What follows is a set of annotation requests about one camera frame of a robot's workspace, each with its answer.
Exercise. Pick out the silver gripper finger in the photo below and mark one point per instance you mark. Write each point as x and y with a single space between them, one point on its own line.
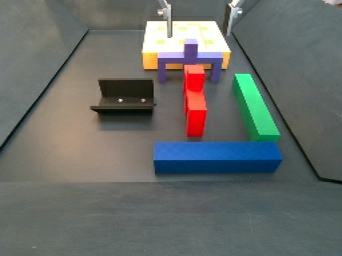
234 8
164 11

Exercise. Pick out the long green block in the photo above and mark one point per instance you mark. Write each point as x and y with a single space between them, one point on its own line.
258 120

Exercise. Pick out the yellow slotted board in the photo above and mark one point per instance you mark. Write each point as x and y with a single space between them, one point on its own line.
203 31

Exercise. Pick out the purple cross-shaped block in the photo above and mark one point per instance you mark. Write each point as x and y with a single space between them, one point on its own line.
190 56

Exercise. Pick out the red stepped block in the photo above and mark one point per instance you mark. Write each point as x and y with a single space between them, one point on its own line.
195 107

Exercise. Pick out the long blue block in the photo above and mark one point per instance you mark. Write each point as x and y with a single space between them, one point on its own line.
215 157

